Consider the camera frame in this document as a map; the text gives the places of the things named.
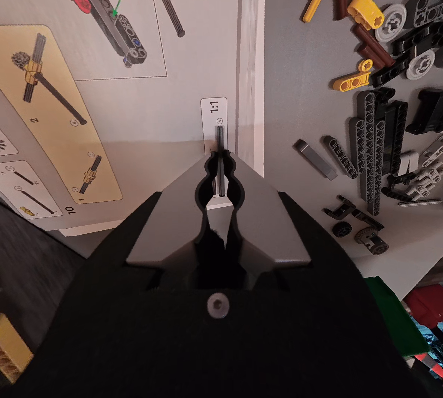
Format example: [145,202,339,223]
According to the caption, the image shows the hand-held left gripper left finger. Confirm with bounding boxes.
[126,151,222,270]

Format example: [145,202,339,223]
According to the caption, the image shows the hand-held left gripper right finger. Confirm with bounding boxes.
[223,151,311,274]

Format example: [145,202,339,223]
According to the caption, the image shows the long dark grey toy axle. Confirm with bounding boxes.
[216,125,226,198]

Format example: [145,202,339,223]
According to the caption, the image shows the white instruction booklet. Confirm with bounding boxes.
[0,0,266,237]

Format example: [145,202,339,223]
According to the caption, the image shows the pile of toy brick pieces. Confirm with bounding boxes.
[293,0,443,256]

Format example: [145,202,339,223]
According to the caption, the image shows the green plastic bin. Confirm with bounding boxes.
[365,276,430,360]

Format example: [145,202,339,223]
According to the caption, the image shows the red printed package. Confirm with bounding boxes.
[401,283,443,382]

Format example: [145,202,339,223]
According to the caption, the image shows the yellow cardboard piece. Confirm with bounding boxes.
[0,312,35,385]

